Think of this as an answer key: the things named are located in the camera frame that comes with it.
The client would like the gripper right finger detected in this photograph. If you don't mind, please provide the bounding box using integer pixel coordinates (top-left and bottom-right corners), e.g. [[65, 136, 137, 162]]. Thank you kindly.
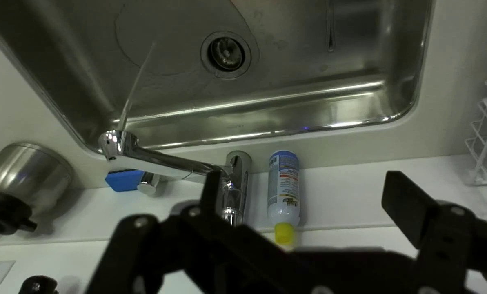
[[381, 171, 487, 294]]

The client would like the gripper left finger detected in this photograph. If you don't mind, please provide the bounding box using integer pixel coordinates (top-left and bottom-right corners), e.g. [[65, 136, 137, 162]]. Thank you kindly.
[[84, 169, 293, 294]]

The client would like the chrome tap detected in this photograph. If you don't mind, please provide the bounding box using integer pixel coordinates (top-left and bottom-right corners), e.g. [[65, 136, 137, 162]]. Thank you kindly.
[[98, 130, 253, 227]]

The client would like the small chrome sink fitting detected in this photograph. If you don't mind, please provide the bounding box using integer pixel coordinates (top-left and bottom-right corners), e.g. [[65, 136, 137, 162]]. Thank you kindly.
[[137, 173, 161, 196]]

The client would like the blue sponge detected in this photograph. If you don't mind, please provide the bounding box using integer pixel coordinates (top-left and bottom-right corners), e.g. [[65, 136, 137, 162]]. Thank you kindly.
[[105, 169, 146, 192]]

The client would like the black round knob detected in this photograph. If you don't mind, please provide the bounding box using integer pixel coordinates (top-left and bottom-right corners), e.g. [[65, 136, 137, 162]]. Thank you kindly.
[[18, 275, 59, 294]]

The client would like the stainless steel kettle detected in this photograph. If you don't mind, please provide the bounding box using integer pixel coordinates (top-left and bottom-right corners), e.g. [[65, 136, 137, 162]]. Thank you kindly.
[[0, 142, 75, 236]]

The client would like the white bottle with yellow cap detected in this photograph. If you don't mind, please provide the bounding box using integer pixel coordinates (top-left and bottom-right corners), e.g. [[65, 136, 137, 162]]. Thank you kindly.
[[267, 150, 302, 247]]

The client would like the stainless steel sink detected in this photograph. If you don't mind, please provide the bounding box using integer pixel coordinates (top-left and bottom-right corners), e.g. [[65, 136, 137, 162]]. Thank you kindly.
[[0, 0, 436, 155]]

